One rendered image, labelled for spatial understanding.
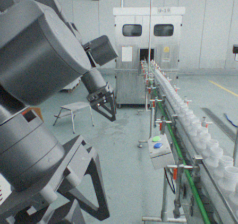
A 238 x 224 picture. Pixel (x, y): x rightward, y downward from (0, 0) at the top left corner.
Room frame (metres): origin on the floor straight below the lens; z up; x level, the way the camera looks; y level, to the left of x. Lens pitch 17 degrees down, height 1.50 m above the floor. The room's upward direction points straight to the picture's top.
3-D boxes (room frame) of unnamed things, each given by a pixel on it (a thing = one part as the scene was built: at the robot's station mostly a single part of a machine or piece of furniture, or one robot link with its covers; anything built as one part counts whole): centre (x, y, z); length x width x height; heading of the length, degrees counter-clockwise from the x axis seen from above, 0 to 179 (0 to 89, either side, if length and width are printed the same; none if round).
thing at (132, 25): (5.68, -0.62, 1.05); 1.60 x 1.40 x 2.10; 177
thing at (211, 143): (0.72, -0.32, 1.08); 0.06 x 0.06 x 0.17
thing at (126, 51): (4.94, -0.15, 1.22); 0.23 x 0.03 x 0.32; 87
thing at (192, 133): (0.89, -0.32, 1.08); 0.06 x 0.06 x 0.17
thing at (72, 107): (3.88, 0.84, 0.21); 0.61 x 0.47 x 0.41; 50
